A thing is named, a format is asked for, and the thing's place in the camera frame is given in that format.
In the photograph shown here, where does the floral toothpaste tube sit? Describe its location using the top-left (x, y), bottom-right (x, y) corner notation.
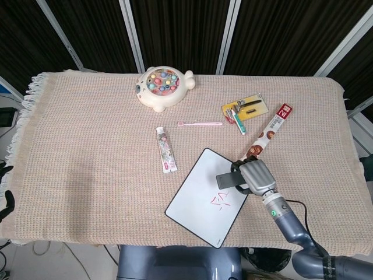
top-left (156, 125), bottom-right (178, 174)

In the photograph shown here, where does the right black grey robot hand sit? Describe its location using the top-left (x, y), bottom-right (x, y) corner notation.
top-left (231, 157), bottom-right (277, 195)

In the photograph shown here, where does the aluminium partition post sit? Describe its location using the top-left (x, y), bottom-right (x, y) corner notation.
top-left (214, 0), bottom-right (242, 75)
top-left (36, 0), bottom-right (87, 71)
top-left (314, 11), bottom-right (373, 77)
top-left (118, 0), bottom-right (147, 74)

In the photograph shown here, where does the beige waffle-weave tablecloth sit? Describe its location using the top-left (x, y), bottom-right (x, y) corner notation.
top-left (5, 69), bottom-right (365, 258)

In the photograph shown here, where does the dark grey whiteboard eraser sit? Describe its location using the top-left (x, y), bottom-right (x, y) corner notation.
top-left (216, 171), bottom-right (244, 190)

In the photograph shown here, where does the green white marker pen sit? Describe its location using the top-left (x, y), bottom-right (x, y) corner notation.
top-left (230, 108), bottom-right (248, 136)

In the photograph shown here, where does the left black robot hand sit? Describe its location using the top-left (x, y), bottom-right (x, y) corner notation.
top-left (0, 162), bottom-right (15, 223)

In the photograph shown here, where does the small red white packet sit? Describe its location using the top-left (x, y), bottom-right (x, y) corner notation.
top-left (223, 109), bottom-right (237, 125)

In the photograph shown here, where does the cream fishing game toy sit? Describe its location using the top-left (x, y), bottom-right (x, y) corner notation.
top-left (135, 66), bottom-right (196, 113)

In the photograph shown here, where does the black box device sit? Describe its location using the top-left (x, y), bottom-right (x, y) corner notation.
top-left (0, 107), bottom-right (17, 128)

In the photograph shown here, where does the dark blue robot torso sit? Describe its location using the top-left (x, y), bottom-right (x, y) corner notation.
top-left (116, 244), bottom-right (244, 280)

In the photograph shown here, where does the yellow razor blister card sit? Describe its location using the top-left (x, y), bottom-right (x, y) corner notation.
top-left (221, 92), bottom-right (269, 122)

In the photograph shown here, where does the white board with black rim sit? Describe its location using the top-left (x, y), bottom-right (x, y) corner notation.
top-left (164, 148), bottom-right (248, 250)

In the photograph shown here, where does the black waste bin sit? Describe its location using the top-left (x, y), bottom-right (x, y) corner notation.
top-left (247, 247), bottom-right (292, 275)

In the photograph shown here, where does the pink toothbrush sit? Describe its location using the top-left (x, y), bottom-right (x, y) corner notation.
top-left (177, 121), bottom-right (224, 127)

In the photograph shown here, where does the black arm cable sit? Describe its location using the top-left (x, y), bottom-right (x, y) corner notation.
top-left (284, 199), bottom-right (325, 258)

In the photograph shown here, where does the long white baking paper box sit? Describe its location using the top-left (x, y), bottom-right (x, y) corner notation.
top-left (241, 103), bottom-right (294, 162)

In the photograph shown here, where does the white floor cable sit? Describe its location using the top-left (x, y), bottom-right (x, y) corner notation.
top-left (31, 241), bottom-right (92, 280)

